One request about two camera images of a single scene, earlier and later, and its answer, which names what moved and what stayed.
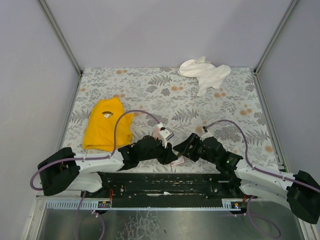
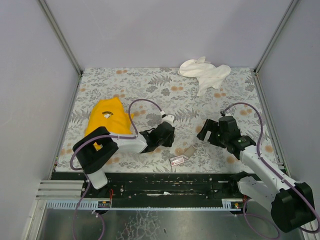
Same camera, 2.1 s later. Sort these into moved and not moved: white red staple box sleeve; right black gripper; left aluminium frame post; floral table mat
Moved: right black gripper
Not moved: floral table mat; left aluminium frame post; white red staple box sleeve
